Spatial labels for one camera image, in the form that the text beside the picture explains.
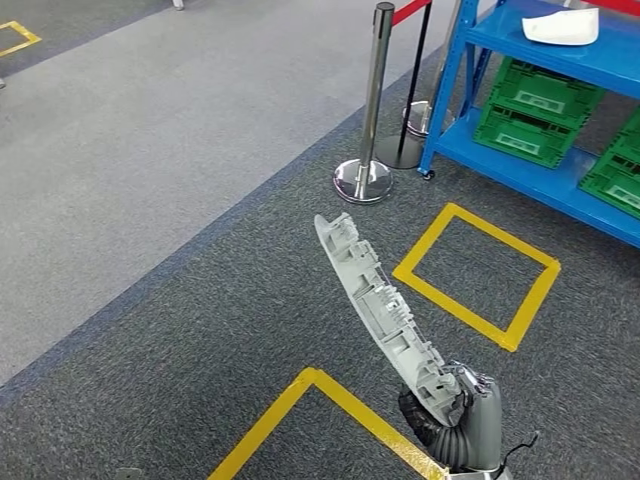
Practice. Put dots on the white mirror cover part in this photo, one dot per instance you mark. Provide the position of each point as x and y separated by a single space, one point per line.
560 30

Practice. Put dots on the yellow floor tape square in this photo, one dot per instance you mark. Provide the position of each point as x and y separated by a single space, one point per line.
360 414
450 298

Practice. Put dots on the chrome stanchion post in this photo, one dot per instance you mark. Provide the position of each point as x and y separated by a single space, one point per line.
372 99
425 119

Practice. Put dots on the blue metal shelf rack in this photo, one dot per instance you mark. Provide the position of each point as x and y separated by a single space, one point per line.
620 63

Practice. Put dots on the green plastic crate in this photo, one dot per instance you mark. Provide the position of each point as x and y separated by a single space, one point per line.
535 112
620 172

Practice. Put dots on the grey plastic wheel hubcap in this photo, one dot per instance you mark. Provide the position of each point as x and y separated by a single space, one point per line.
380 311

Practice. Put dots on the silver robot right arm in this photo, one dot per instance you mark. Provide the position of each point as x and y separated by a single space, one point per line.
480 476

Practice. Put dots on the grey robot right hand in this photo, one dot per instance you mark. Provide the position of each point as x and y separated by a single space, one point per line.
482 424

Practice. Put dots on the red barrier belt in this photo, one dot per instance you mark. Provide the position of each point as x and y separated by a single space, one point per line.
407 12

